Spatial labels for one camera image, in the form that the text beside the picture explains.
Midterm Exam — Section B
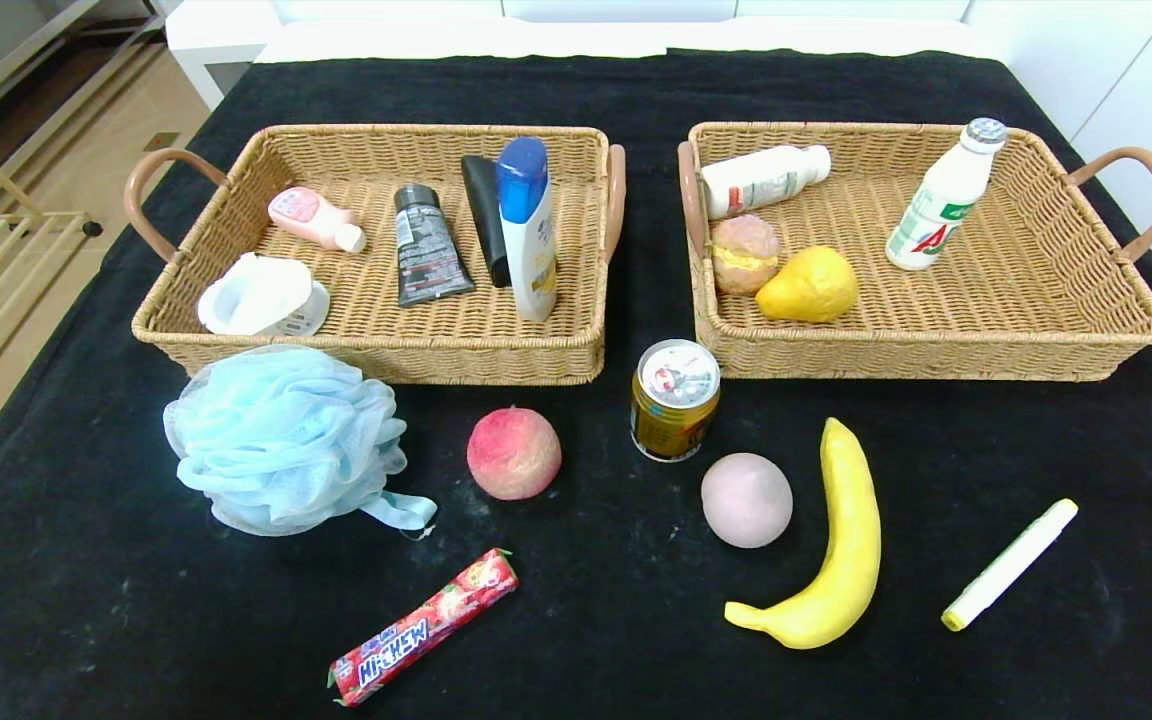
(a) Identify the gold drink can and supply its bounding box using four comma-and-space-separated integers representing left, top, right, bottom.
630, 339, 722, 463

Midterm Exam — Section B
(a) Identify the pale pink round ball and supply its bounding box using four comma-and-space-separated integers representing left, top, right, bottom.
701, 452, 794, 549

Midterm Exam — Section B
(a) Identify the yellow banana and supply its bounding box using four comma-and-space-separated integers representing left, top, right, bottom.
723, 417, 882, 651

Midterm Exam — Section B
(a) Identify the white milk bottle green label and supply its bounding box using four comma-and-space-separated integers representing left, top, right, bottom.
885, 117, 1008, 272

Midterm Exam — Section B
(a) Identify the pink peach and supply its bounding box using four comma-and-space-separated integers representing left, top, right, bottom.
466, 406, 563, 501

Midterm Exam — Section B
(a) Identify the white shampoo bottle blue cap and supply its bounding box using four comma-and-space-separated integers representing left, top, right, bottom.
495, 136, 559, 323

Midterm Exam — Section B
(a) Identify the black squeeze tube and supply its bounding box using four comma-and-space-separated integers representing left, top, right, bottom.
461, 154, 513, 289

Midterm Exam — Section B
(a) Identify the grey squeeze tube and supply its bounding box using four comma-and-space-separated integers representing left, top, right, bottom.
393, 183, 476, 308

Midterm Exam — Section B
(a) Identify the pink cream puff bun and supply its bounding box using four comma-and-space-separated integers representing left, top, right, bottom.
711, 214, 781, 296

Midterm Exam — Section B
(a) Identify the yellow pear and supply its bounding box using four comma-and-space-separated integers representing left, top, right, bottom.
755, 245, 860, 324

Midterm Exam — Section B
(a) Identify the black tablecloth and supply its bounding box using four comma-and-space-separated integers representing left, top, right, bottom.
0, 47, 1152, 720

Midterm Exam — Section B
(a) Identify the white bottle with red label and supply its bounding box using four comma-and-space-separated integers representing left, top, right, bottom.
701, 144, 833, 221

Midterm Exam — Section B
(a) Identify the small pink lotion bottle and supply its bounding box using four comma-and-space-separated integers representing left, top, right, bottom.
268, 186, 367, 254

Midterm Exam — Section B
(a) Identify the light blue bath loofah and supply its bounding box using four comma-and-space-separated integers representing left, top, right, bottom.
163, 345, 439, 538

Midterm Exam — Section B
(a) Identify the red Hi-Chew candy pack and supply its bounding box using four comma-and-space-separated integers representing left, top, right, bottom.
327, 548, 519, 709

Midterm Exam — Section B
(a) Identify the white round plastic container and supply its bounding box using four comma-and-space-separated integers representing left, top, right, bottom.
197, 252, 331, 337

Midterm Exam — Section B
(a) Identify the white marker yellow cap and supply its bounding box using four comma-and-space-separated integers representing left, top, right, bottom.
941, 498, 1079, 633

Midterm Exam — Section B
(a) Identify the white table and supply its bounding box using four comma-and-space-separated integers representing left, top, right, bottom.
164, 0, 997, 111

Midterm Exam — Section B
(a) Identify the beige wooden rack on wheels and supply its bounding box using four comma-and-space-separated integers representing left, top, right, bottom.
0, 113, 104, 417

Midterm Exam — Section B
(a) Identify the white cabinet front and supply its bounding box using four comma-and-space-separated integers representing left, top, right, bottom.
961, 0, 1152, 331

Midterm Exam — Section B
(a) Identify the wicker basket with brown handles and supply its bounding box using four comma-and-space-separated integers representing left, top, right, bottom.
677, 121, 1152, 382
123, 124, 628, 386

